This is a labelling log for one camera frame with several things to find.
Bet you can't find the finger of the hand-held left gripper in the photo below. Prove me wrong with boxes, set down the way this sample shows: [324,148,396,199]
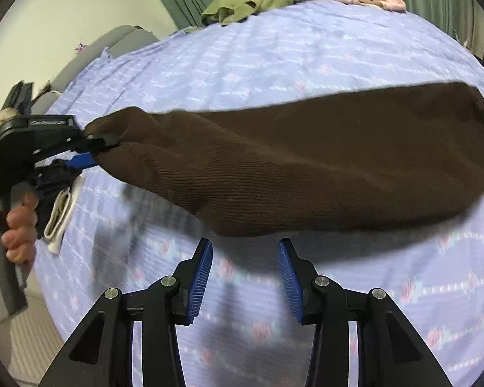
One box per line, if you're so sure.
[58,151,99,178]
[32,127,119,162]

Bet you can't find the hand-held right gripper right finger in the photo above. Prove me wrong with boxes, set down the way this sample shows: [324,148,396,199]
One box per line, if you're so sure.
[278,238,454,387]

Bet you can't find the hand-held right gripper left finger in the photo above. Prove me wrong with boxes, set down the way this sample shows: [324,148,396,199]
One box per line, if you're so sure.
[38,238,214,387]

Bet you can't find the brown corduroy pants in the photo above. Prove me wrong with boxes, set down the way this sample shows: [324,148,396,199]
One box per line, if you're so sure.
[83,82,484,238]

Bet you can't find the person's left hand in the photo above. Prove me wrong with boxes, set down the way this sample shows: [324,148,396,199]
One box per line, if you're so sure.
[0,193,39,267]

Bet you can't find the folded white cloth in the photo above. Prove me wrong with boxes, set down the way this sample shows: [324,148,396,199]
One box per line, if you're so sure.
[44,175,85,255]

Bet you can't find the lavender floral bed sheet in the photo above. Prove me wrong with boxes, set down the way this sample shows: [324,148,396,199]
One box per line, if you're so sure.
[32,0,484,387]

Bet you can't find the green garment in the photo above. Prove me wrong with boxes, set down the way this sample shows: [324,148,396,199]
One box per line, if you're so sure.
[201,0,308,27]

